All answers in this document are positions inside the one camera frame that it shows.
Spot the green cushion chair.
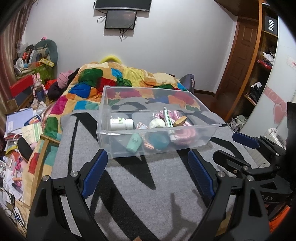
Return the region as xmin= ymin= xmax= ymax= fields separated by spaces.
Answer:
xmin=35 ymin=39 xmax=58 ymax=65

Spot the wall mounted black screen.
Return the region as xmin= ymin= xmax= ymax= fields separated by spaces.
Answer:
xmin=105 ymin=10 xmax=137 ymax=30

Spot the wooden shelf unit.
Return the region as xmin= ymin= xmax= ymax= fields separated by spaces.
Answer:
xmin=226 ymin=1 xmax=279 ymax=121

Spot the red box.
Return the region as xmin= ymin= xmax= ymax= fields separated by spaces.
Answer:
xmin=10 ymin=74 xmax=33 ymax=97

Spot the white medicine bottle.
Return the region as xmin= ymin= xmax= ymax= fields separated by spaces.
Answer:
xmin=110 ymin=118 xmax=133 ymax=131

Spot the white bandage tape roll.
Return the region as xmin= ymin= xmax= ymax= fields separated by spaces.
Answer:
xmin=149 ymin=118 xmax=166 ymax=129

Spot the pink white braided bracelet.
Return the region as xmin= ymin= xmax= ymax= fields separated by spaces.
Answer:
xmin=135 ymin=121 xmax=156 ymax=151

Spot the yellow pillow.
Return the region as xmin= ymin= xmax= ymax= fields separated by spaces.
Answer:
xmin=100 ymin=55 xmax=122 ymax=64

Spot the striped pink curtain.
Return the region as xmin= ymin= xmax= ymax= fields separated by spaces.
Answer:
xmin=1 ymin=1 xmax=34 ymax=134

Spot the brown wooden door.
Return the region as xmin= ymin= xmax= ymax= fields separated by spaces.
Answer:
xmin=215 ymin=18 xmax=258 ymax=121

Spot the cork rectangular block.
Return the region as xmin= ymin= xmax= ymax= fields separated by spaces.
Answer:
xmin=173 ymin=116 xmax=187 ymax=126

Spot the pink cord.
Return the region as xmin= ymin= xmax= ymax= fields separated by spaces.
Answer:
xmin=152 ymin=109 xmax=197 ymax=147

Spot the pink bunny doll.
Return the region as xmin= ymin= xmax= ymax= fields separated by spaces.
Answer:
xmin=33 ymin=73 xmax=47 ymax=102

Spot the white toothpaste tube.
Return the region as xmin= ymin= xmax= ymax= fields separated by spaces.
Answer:
xmin=163 ymin=107 xmax=176 ymax=142

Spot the pink hat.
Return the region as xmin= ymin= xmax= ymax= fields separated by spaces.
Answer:
xmin=57 ymin=70 xmax=75 ymax=89

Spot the grey purple backpack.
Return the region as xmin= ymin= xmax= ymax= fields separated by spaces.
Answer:
xmin=179 ymin=74 xmax=195 ymax=93

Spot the colourful patchwork quilt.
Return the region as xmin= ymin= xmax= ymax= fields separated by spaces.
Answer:
xmin=28 ymin=61 xmax=202 ymax=176

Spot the clear plastic storage bin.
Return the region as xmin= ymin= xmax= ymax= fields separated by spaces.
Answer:
xmin=97 ymin=86 xmax=222 ymax=158

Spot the teal tape roll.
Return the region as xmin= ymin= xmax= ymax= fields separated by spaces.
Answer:
xmin=148 ymin=133 xmax=170 ymax=151

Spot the grey black patterned blanket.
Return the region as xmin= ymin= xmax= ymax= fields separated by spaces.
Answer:
xmin=51 ymin=101 xmax=258 ymax=241

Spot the blue white booklet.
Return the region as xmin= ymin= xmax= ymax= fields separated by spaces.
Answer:
xmin=6 ymin=108 xmax=34 ymax=133

